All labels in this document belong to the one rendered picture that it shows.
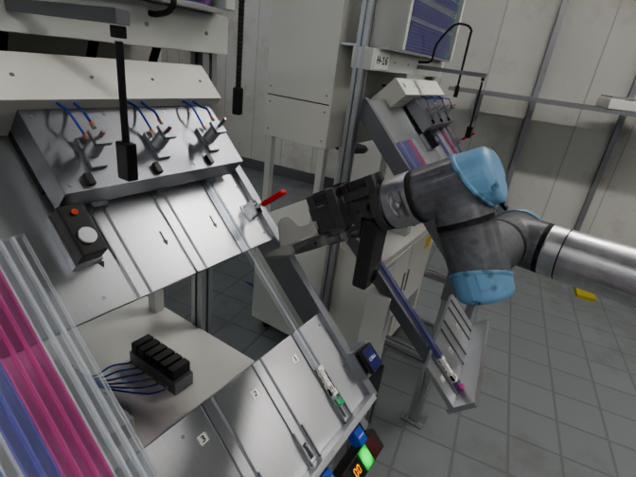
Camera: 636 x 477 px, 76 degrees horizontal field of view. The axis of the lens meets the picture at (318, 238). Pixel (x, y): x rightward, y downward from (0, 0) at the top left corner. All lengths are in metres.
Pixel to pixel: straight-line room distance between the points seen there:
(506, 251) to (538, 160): 3.69
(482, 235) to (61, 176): 0.55
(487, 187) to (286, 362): 0.46
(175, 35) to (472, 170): 0.59
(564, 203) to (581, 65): 1.16
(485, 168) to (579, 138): 3.74
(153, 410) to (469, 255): 0.72
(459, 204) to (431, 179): 0.05
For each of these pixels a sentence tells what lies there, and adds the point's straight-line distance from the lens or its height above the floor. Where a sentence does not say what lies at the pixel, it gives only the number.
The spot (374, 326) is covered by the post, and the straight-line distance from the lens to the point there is 1.05.
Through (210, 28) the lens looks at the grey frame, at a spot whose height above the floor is 1.35.
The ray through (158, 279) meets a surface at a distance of 0.69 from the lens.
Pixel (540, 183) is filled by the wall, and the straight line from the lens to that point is 4.29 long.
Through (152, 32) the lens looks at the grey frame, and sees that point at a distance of 0.84.
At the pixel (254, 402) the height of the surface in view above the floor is 0.82.
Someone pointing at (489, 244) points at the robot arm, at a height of 1.15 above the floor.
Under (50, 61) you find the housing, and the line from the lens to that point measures 0.75.
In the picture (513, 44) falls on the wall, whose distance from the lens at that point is 4.20.
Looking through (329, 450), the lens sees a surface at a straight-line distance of 0.77.
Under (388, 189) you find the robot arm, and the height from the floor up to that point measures 1.18.
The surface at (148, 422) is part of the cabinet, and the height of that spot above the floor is 0.62.
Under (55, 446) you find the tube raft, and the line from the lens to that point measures 0.59.
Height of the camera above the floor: 1.33
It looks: 24 degrees down
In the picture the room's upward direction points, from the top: 8 degrees clockwise
